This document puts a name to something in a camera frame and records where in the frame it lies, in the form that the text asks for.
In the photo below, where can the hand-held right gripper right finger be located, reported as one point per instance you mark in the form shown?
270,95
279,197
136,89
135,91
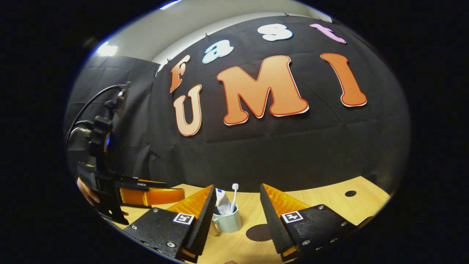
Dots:
273,223

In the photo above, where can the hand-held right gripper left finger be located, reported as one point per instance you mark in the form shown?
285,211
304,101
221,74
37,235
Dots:
203,223

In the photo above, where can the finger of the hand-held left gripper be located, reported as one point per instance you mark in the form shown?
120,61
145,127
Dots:
157,196
143,182

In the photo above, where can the dark brown round coaster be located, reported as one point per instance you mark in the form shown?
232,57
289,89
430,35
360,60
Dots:
258,233

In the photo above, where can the white toothpaste tube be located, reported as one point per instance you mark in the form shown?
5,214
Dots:
221,201

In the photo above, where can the white toothbrush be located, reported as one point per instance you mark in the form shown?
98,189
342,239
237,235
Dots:
234,194

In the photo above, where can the wooden desktop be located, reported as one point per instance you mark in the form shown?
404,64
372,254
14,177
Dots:
329,205

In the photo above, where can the black backdrop cloth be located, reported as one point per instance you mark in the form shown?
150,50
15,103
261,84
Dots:
274,146

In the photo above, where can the ceiling light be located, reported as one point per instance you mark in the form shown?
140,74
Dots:
106,49

